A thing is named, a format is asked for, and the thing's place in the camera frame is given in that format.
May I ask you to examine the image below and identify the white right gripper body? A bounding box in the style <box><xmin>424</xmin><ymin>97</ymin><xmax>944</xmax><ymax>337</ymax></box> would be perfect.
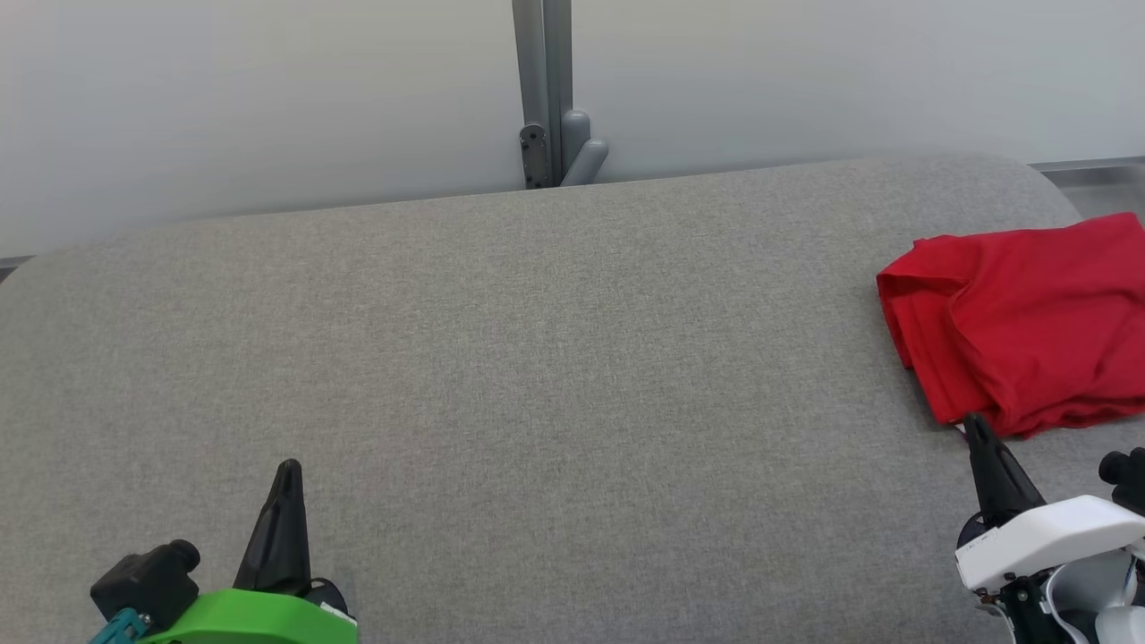
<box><xmin>954</xmin><ymin>495</ymin><xmax>1145</xmax><ymax>596</ymax></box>

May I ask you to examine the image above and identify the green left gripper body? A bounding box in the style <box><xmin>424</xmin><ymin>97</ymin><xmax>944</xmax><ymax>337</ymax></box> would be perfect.
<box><xmin>134</xmin><ymin>577</ymin><xmax>359</xmax><ymax>644</ymax></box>

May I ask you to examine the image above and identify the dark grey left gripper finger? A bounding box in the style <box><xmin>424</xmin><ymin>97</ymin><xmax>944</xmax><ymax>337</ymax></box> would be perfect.
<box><xmin>234</xmin><ymin>459</ymin><xmax>312</xmax><ymax>593</ymax></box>

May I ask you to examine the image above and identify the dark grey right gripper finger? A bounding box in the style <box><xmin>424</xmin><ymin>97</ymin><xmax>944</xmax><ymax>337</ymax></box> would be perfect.
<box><xmin>962</xmin><ymin>413</ymin><xmax>1046</xmax><ymax>529</ymax></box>

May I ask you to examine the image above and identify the red jersey with white sleeves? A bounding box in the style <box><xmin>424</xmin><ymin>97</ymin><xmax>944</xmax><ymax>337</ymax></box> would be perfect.
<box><xmin>875</xmin><ymin>212</ymin><xmax>1145</xmax><ymax>441</ymax></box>

